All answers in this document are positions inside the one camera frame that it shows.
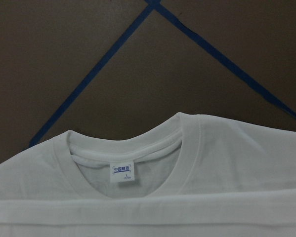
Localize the white long-sleeve printed shirt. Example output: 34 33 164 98
0 113 296 237

